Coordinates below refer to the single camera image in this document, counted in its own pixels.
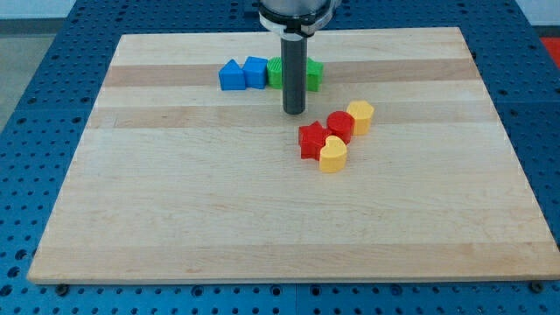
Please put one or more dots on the green angular block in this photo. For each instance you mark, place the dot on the green angular block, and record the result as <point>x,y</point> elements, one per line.
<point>314,74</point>

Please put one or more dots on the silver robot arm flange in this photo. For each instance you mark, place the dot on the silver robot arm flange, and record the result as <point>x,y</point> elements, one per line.
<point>294,20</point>

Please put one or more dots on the blue cube block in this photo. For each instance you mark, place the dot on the blue cube block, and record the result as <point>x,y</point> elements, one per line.
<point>255,72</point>

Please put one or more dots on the red star block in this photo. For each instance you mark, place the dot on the red star block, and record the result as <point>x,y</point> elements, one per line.
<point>311,139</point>

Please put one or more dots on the light wooden board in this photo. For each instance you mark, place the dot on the light wooden board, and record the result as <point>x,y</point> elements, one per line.
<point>175,181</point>

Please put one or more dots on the yellow heart block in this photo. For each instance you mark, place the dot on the yellow heart block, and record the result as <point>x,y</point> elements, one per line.
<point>333,155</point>

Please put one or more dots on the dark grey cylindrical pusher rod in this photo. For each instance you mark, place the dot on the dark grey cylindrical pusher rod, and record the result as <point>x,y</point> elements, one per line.
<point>294,56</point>

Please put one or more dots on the blue triangular block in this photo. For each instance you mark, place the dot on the blue triangular block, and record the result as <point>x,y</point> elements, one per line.
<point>231,77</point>

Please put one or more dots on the yellow pentagon block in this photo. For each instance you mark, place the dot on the yellow pentagon block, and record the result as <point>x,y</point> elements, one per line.
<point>362,112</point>

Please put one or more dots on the red cylinder block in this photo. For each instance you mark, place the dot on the red cylinder block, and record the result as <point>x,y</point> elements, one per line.
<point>341,124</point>

